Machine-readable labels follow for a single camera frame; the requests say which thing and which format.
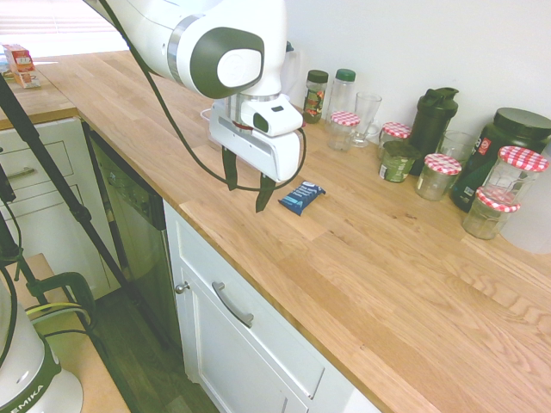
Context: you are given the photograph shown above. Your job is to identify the tall jar red checked lid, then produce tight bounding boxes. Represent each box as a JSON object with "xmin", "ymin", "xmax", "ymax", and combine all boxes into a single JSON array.
[{"xmin": 480, "ymin": 145, "xmax": 550, "ymax": 206}]

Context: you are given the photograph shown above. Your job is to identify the black camera tripod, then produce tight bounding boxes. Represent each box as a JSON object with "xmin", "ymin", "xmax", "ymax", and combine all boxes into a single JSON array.
[{"xmin": 0, "ymin": 71, "xmax": 173, "ymax": 351}]

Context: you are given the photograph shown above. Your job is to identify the dark green clamp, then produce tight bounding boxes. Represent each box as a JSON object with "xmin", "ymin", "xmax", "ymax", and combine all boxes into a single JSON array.
[{"xmin": 24, "ymin": 271, "xmax": 97, "ymax": 342}]

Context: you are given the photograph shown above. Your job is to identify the large dark protein tub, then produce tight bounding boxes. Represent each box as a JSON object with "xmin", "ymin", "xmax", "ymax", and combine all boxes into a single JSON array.
[{"xmin": 449, "ymin": 107, "xmax": 551, "ymax": 213}]

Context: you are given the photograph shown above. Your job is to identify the clear drinking glass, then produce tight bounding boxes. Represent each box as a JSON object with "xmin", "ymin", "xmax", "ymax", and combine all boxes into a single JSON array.
[{"xmin": 437, "ymin": 129, "xmax": 475, "ymax": 167}]

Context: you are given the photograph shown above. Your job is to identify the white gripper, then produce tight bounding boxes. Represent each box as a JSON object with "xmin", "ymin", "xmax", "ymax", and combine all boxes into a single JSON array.
[{"xmin": 209, "ymin": 102, "xmax": 303, "ymax": 214}]

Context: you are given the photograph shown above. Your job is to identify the tall clear glass mug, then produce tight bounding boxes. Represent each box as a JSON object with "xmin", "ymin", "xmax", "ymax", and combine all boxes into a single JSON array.
[{"xmin": 351, "ymin": 91, "xmax": 383, "ymax": 149}]

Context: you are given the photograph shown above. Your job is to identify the blue protein bar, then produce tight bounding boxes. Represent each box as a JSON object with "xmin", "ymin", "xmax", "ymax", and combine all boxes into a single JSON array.
[{"xmin": 277, "ymin": 180, "xmax": 328, "ymax": 216}]

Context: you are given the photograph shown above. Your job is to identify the white translucent jug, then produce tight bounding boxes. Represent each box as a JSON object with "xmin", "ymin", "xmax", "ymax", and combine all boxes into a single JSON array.
[{"xmin": 282, "ymin": 40, "xmax": 312, "ymax": 111}]

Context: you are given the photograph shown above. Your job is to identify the white drawer cabinet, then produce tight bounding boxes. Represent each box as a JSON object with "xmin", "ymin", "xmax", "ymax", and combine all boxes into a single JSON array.
[{"xmin": 0, "ymin": 115, "xmax": 122, "ymax": 302}]

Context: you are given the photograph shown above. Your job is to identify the metal drawer handle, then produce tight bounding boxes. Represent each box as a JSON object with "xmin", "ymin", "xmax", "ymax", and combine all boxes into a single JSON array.
[
  {"xmin": 211, "ymin": 280, "xmax": 256, "ymax": 330},
  {"xmin": 5, "ymin": 166, "xmax": 37, "ymax": 182}
]

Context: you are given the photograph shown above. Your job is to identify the spice jar with dark lid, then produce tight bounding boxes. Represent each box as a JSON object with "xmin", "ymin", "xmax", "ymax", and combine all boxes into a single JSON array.
[{"xmin": 303, "ymin": 70, "xmax": 330, "ymax": 126}]

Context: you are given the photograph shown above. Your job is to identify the black shaker bottle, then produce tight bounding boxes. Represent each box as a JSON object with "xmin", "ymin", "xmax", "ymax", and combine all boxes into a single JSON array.
[{"xmin": 407, "ymin": 86, "xmax": 461, "ymax": 177}]

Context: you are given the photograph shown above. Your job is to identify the orange white food box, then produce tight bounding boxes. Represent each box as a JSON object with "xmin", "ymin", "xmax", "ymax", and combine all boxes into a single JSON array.
[
  {"xmin": 1, "ymin": 43, "xmax": 36, "ymax": 75},
  {"xmin": 8, "ymin": 68, "xmax": 43, "ymax": 90}
]

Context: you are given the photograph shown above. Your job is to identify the clear bottle with green lid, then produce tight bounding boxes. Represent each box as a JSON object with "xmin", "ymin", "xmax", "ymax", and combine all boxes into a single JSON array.
[{"xmin": 327, "ymin": 68, "xmax": 357, "ymax": 130}]

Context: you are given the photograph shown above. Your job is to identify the glass jar red checked lid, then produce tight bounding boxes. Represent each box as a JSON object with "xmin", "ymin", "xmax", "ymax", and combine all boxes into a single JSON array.
[
  {"xmin": 414, "ymin": 152, "xmax": 463, "ymax": 202},
  {"xmin": 377, "ymin": 121, "xmax": 412, "ymax": 161},
  {"xmin": 327, "ymin": 110, "xmax": 361, "ymax": 152},
  {"xmin": 461, "ymin": 187, "xmax": 522, "ymax": 241}
]

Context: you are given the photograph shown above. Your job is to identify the wooden robot mounting board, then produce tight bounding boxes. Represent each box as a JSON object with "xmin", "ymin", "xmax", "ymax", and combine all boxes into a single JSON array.
[{"xmin": 0, "ymin": 252, "xmax": 131, "ymax": 413}]

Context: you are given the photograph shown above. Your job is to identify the dark dishwasher front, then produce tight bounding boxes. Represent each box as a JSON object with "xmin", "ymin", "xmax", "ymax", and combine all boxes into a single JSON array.
[{"xmin": 83, "ymin": 121, "xmax": 185, "ymax": 350}]

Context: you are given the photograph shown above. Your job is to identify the green cup with dark lid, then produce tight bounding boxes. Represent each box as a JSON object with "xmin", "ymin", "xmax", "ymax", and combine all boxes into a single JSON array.
[{"xmin": 378, "ymin": 140, "xmax": 423, "ymax": 184}]

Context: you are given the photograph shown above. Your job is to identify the white window blinds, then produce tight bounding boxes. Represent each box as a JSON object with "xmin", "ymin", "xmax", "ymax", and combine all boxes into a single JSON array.
[{"xmin": 0, "ymin": 0, "xmax": 127, "ymax": 59}]

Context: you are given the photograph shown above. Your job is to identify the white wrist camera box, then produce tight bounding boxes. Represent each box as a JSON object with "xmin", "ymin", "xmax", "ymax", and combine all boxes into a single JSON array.
[{"xmin": 239, "ymin": 99, "xmax": 305, "ymax": 139}]

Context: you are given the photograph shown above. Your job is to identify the clear plastic container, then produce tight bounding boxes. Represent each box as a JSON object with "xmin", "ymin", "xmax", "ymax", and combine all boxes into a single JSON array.
[{"xmin": 200, "ymin": 107, "xmax": 264, "ymax": 171}]

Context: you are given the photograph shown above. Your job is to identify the white kitchen cabinet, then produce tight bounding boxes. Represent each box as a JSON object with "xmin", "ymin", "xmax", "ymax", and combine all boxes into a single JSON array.
[{"xmin": 162, "ymin": 199, "xmax": 382, "ymax": 413}]

